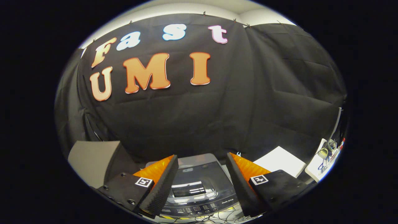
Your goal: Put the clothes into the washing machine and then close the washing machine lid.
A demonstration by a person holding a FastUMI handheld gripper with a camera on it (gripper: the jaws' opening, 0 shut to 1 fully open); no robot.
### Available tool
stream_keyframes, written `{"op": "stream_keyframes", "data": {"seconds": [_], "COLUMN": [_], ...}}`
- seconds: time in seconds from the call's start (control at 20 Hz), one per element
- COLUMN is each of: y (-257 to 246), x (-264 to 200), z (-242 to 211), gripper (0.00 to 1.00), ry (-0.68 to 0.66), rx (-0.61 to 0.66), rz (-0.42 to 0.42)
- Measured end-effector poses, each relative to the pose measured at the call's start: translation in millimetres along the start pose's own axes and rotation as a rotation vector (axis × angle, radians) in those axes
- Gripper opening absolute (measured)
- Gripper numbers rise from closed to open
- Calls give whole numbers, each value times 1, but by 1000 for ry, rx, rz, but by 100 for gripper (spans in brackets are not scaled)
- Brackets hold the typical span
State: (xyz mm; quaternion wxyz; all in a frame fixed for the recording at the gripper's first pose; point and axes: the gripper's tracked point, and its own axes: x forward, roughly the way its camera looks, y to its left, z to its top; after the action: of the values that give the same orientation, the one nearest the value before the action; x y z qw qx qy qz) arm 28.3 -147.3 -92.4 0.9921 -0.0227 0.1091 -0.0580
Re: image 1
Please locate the white shelf board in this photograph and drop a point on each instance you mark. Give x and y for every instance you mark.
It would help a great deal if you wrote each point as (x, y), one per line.
(314, 170)

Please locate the yellow and grey device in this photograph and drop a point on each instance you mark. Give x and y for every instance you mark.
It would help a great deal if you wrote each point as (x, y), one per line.
(325, 153)

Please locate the grey washing machine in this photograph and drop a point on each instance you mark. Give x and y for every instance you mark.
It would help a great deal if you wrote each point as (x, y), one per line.
(199, 211)

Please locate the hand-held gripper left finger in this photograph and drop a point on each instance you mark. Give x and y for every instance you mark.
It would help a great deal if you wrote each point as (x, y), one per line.
(164, 186)

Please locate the grey side table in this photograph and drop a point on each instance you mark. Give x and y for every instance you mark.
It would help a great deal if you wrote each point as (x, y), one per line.
(93, 158)

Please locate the dark glass washing machine lid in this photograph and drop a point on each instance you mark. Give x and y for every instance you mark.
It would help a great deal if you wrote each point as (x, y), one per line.
(192, 177)

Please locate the white flat box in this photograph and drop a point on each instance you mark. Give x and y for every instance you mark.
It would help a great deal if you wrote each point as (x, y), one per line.
(279, 160)

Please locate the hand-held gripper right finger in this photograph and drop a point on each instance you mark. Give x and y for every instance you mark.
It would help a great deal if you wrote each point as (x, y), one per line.
(241, 186)

